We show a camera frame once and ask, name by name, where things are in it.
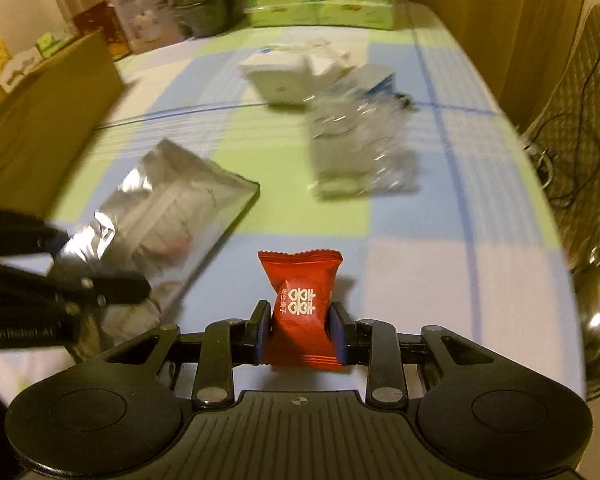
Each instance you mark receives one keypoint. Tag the small white box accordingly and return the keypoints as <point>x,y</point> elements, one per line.
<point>330,60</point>

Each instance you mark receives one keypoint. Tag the large cardboard box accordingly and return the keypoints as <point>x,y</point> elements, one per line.
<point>45,120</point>

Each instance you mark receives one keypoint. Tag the red box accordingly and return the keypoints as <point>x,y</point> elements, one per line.
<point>112,35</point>

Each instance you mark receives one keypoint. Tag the red candy packet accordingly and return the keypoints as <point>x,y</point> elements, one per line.
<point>300,310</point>

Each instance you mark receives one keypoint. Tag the quilted chair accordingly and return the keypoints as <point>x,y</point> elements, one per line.
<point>587,110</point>

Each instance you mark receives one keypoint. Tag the green tissue pack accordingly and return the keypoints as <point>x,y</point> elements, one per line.
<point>320,4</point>

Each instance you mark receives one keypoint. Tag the white shaped card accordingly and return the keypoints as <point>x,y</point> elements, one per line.
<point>20,67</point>

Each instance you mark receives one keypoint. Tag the silver foil bag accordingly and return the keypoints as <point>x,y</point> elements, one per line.
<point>180,200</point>

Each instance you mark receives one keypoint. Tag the white printed box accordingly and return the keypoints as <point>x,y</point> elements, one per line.
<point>142,15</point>

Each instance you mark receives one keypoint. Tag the small green tissue box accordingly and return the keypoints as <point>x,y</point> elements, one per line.
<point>50,44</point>

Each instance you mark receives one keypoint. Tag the white square device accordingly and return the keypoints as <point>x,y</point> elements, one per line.
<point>280,82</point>

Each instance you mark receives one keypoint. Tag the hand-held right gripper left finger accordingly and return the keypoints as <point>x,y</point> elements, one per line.
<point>264,332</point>

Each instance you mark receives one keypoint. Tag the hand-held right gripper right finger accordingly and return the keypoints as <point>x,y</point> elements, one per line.
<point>336,332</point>

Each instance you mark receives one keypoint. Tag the clear plastic bag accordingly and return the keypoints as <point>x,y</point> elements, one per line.
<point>350,160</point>

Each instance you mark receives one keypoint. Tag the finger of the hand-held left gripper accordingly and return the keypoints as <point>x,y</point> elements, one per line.
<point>115,287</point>
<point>20,230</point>

